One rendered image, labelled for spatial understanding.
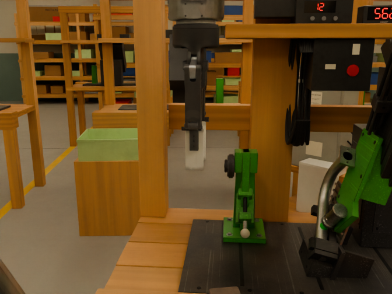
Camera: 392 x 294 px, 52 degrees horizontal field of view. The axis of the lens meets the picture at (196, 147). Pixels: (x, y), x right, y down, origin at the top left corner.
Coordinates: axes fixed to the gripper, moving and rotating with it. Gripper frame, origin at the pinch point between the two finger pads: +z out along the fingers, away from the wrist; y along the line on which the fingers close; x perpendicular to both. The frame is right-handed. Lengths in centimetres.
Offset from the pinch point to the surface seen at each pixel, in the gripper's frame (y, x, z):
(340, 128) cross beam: -74, 44, 11
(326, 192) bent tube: -42, 33, 23
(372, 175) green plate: -29, 40, 14
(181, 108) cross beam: -74, -11, 5
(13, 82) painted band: -972, -570, 82
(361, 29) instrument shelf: -53, 42, -21
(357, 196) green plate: -28, 37, 19
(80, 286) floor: -151, -86, 131
